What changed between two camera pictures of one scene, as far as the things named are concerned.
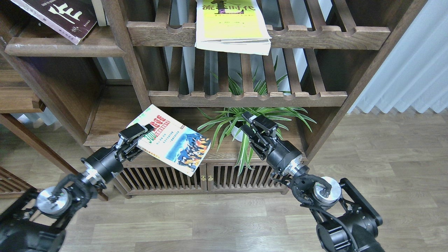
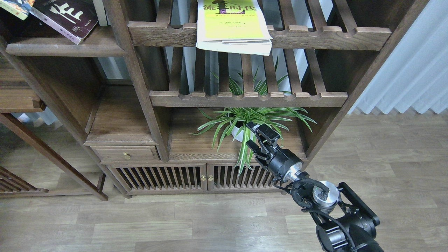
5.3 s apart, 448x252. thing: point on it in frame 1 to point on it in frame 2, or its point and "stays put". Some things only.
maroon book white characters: x=71 y=19 stays put
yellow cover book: x=235 y=26 stays put
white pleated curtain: x=414 y=75 stays put
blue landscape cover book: x=172 y=141 to x=20 y=8
